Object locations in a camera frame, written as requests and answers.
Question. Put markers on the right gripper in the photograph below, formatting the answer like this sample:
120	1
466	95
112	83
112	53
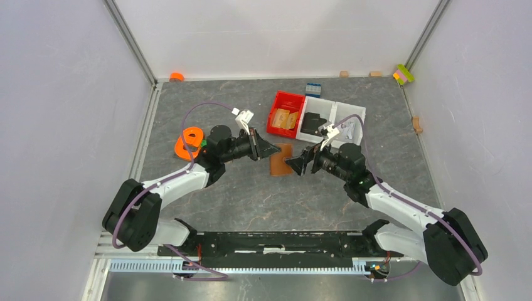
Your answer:
309	153

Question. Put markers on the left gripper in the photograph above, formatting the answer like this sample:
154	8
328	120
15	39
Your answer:
260	147

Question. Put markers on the brown leather card holder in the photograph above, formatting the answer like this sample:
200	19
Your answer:
278	167

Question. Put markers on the red plastic bin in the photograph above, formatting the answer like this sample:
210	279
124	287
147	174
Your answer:
289	101

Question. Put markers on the white divided plastic bin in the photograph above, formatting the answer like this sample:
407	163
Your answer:
333	112

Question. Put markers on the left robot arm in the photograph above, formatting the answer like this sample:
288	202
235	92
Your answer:
133	216

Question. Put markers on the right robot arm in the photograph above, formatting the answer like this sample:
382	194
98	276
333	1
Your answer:
446	241

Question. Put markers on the gold card in red bin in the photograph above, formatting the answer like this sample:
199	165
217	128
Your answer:
279	118

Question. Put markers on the black wallet in bin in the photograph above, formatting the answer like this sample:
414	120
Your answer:
311	124

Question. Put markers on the orange letter e toy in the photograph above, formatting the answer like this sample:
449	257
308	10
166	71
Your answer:
188	147

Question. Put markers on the blue toy brick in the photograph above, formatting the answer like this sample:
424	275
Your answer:
313	90

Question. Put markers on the orange tape roll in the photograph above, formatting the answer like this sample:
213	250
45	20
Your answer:
176	77

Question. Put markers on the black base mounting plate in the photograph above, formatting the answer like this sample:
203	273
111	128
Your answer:
281	249

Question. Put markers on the wooden arch block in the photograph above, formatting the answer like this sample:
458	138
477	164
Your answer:
417	125

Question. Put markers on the multicolour toy brick stack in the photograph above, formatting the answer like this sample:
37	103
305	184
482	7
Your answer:
402	75

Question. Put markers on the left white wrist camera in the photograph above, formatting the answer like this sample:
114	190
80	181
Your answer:
243	117

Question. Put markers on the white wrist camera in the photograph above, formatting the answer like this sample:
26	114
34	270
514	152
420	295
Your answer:
243	117
329	133

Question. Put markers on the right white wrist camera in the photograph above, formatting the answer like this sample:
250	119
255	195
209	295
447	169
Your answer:
329	133

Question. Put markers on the aluminium frame rail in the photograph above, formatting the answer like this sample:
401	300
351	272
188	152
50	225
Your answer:
157	273

